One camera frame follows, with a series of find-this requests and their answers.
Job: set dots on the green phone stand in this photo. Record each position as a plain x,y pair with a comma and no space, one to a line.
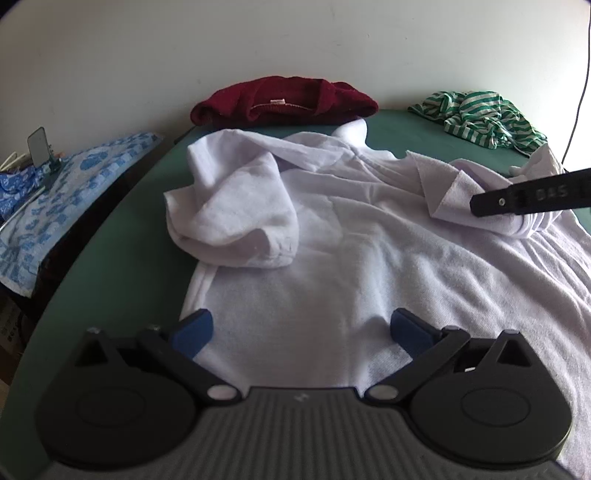
53,166

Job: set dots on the white shirt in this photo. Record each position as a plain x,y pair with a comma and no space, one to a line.
346,240

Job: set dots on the phone on stand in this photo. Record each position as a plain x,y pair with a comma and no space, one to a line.
39,144

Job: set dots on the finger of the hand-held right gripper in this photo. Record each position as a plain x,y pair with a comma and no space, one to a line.
531,196

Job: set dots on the blue patterned towel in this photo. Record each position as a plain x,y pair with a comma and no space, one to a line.
92,170

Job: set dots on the dark red sweater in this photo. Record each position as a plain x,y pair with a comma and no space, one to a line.
231,104

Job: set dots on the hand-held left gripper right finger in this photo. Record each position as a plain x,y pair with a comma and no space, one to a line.
408,334

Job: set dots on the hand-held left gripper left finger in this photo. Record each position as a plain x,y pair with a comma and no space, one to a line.
191,333

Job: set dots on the green striped shirt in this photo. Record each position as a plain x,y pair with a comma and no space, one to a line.
475,110

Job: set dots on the green table cloth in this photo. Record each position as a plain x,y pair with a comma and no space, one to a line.
129,240

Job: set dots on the blue floral cloth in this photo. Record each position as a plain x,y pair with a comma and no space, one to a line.
16,189

